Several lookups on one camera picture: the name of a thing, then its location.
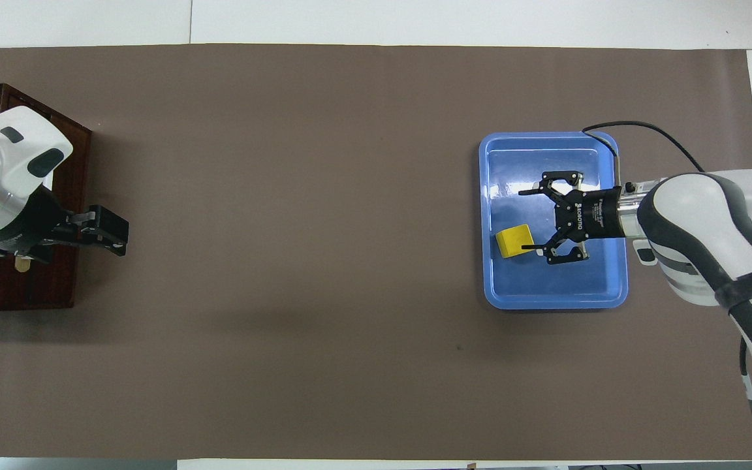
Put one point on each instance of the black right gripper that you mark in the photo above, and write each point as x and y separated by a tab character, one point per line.
591	214

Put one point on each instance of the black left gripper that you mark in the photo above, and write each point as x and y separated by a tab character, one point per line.
40	225

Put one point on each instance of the yellow cube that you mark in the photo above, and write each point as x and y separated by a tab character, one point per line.
514	240

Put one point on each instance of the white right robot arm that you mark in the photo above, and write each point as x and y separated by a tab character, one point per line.
709	228

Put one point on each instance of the dark brown wooden cabinet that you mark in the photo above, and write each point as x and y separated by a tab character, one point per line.
62	281

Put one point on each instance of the blue plastic tray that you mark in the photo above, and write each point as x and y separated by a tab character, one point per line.
546	287

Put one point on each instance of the brown paper table mat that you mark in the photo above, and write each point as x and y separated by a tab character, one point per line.
324	261

